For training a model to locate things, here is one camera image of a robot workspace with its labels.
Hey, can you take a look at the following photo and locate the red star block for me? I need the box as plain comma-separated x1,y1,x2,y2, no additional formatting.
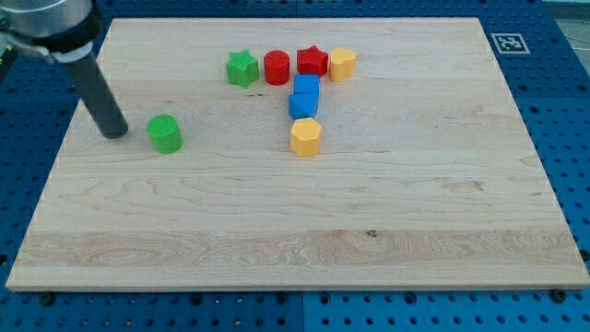
297,45,329,77

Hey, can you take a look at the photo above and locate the yellow hexagon block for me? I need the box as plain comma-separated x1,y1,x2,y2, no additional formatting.
289,117,323,157

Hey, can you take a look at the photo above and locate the black white fiducial tag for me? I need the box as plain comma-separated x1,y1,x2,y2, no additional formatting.
491,33,530,54

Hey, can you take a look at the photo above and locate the red cylinder block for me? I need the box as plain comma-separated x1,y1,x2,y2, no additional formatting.
264,50,290,86

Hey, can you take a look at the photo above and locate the blue triangle block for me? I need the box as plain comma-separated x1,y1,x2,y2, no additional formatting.
289,92,319,120

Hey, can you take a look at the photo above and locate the green cylinder block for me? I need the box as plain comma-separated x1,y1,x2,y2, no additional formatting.
147,114,183,154

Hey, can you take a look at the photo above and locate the green star block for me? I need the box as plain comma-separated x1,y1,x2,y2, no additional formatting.
226,49,259,89

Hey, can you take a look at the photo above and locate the blue cube block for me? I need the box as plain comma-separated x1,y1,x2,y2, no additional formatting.
293,74,320,94

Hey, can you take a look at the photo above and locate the yellow heart block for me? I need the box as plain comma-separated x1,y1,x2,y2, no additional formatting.
329,47,357,82

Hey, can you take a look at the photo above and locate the light wooden board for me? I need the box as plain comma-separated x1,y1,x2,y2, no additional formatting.
6,18,589,292

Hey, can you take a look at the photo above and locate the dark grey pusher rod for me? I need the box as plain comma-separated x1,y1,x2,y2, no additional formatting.
64,52,128,139

